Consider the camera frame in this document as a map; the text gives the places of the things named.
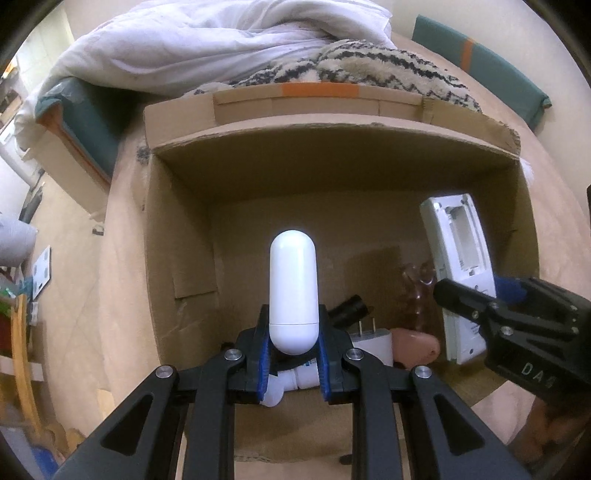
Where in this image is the grey stuffed bag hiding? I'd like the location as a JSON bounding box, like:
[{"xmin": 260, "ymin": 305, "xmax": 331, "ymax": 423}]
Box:
[{"xmin": 0, "ymin": 217, "xmax": 38, "ymax": 268}]

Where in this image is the white duvet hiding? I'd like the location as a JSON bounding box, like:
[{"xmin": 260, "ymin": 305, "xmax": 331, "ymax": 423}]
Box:
[{"xmin": 14, "ymin": 0, "xmax": 393, "ymax": 148}]

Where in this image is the bathroom scale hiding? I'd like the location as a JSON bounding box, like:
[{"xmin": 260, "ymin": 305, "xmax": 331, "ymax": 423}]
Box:
[{"xmin": 31, "ymin": 244, "xmax": 52, "ymax": 301}]

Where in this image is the black cylinder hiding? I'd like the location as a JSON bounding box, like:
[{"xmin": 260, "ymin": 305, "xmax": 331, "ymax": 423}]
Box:
[{"xmin": 331, "ymin": 295, "xmax": 368, "ymax": 329}]

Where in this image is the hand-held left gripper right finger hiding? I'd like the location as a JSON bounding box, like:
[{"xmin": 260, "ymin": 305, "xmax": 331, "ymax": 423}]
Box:
[{"xmin": 316, "ymin": 307, "xmax": 534, "ymax": 480}]

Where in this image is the pink plastic object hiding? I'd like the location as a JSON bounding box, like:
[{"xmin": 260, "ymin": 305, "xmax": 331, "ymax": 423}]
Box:
[{"xmin": 390, "ymin": 329, "xmax": 439, "ymax": 370}]

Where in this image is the yellow wooden rack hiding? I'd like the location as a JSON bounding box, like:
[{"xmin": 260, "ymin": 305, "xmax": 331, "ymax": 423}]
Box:
[{"xmin": 9, "ymin": 293, "xmax": 57, "ymax": 444}]

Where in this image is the white remote control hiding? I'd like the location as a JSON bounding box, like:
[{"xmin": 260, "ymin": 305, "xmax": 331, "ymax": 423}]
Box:
[{"xmin": 419, "ymin": 194, "xmax": 498, "ymax": 365}]

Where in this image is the teal cushion with orange edge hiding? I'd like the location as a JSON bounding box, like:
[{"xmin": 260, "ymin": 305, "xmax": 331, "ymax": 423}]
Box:
[{"xmin": 37, "ymin": 76, "xmax": 123, "ymax": 185}]

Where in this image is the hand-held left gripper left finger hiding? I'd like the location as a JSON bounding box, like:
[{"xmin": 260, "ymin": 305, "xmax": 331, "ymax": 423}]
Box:
[{"xmin": 53, "ymin": 305, "xmax": 278, "ymax": 480}]

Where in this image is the cardboard box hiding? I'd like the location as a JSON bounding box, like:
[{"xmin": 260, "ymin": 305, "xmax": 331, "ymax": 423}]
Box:
[{"xmin": 141, "ymin": 83, "xmax": 541, "ymax": 464}]

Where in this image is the white earbuds case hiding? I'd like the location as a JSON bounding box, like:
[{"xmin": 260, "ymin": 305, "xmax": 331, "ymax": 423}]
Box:
[{"xmin": 269, "ymin": 229, "xmax": 320, "ymax": 356}]

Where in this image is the cream wooden cabinet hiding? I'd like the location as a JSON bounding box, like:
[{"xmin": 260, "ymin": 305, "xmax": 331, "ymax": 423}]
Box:
[{"xmin": 28, "ymin": 111, "xmax": 112, "ymax": 222}]

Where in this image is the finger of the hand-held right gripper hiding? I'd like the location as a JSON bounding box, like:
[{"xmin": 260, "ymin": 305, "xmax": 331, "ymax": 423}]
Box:
[
  {"xmin": 434, "ymin": 278, "xmax": 509, "ymax": 342},
  {"xmin": 496, "ymin": 275, "xmax": 591, "ymax": 319}
]

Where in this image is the black and cream patterned blanket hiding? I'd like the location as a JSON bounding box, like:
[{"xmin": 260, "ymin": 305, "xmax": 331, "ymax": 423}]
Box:
[{"xmin": 194, "ymin": 39, "xmax": 483, "ymax": 114}]

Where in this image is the brown hair claw clip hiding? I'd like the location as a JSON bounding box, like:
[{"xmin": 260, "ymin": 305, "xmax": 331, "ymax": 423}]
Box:
[{"xmin": 401, "ymin": 262, "xmax": 437, "ymax": 333}]

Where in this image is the white charger plug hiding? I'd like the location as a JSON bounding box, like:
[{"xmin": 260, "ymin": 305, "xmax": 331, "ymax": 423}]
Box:
[{"xmin": 348, "ymin": 318, "xmax": 395, "ymax": 367}]

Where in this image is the teal cushion with orange stripe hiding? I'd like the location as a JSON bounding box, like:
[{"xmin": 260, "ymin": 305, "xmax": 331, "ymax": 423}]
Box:
[{"xmin": 411, "ymin": 15, "xmax": 551, "ymax": 132}]

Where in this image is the person's right hand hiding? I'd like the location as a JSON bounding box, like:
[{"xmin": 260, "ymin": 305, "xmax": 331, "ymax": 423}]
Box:
[{"xmin": 522, "ymin": 399, "xmax": 591, "ymax": 462}]

